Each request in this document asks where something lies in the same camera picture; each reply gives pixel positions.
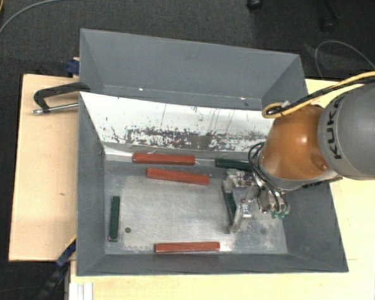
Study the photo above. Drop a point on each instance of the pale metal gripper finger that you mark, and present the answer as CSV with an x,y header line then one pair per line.
x,y
238,220
232,176

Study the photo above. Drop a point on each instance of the dark green flat block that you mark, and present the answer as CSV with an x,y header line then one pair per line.
x,y
228,204
114,218
232,164

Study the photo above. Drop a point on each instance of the red-brown flat block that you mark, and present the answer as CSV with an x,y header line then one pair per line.
x,y
163,159
186,247
178,176

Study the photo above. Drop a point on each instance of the grey metal bin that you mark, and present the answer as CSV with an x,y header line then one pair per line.
x,y
177,209

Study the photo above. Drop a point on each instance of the pale flat board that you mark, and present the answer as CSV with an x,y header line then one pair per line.
x,y
47,169

